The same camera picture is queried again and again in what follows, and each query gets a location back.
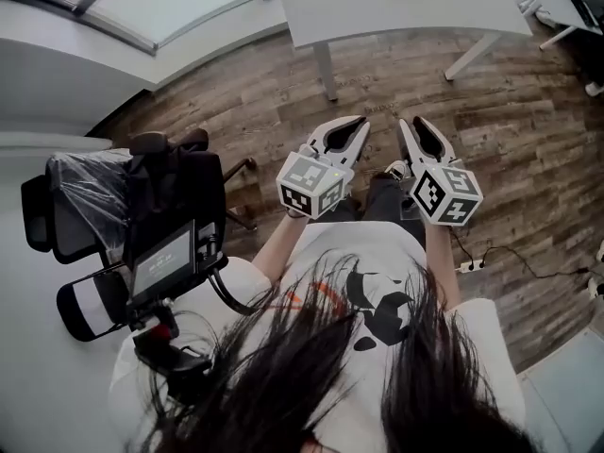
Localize black office chair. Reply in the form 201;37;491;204
20;127;259;266

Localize person's white printed shirt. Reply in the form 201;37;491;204
108;221;528;453

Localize person's white shoe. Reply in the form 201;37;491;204
383;159;412;181

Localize clear plastic wrap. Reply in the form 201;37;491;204
45;150;136;255

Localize long black box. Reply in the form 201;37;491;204
546;0;604;35

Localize person's left forearm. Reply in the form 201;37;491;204
251;212;315;286

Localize person's right forearm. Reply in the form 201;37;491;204
424;222;463;311

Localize black folding chair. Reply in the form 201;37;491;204
56;268;139;344

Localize black jacket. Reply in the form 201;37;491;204
124;145;228;264

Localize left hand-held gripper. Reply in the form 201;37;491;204
276;114;372;219

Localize light grey table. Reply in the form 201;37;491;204
515;327;604;453

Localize small black monitor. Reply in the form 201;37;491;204
128;227;197;302

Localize large white table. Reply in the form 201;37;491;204
273;0;535;103

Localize black framed window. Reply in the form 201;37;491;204
0;0;280;57

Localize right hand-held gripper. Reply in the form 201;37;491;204
397;116;485;228

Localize person's black trousers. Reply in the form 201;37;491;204
329;174;427;243

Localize black power cable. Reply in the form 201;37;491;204
450;226;596;281

